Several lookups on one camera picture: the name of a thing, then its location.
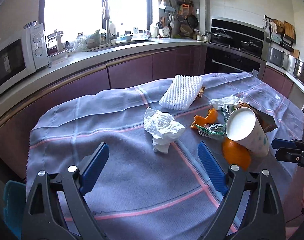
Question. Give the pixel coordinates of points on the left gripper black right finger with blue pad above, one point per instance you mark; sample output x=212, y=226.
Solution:
x=250, y=208

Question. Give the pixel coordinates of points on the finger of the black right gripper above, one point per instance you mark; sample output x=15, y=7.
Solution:
x=290, y=151

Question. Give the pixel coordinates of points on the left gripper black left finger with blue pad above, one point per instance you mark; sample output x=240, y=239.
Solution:
x=43, y=217

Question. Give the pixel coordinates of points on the brown foil snack bag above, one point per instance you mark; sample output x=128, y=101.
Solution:
x=266, y=121

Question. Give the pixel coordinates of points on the orange peel piece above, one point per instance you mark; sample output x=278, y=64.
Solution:
x=235, y=153

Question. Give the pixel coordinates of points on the teal plastic trash bin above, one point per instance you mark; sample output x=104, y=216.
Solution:
x=14, y=197

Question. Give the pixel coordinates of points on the green foil wrapper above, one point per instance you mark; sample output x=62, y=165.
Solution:
x=212, y=131

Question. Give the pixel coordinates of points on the crumpled white plastic wrapper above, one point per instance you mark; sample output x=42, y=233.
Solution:
x=232, y=100

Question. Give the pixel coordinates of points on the steel pot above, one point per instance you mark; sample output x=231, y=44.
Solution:
x=299, y=70

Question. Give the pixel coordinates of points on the small orange peel scrap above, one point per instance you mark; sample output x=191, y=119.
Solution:
x=211, y=118

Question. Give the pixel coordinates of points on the grey checked tablecloth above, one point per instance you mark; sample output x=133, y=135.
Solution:
x=142, y=194

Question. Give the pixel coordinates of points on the crumpled white tissue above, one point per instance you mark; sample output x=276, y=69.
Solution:
x=163, y=128

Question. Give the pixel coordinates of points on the black built-in oven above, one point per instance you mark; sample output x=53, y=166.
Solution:
x=236, y=47

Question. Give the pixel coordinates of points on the folded white foam net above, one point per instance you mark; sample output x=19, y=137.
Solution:
x=181, y=93

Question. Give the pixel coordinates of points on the white microwave oven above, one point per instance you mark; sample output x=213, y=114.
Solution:
x=21, y=55

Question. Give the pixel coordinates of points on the black frying pan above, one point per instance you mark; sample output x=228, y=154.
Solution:
x=192, y=21

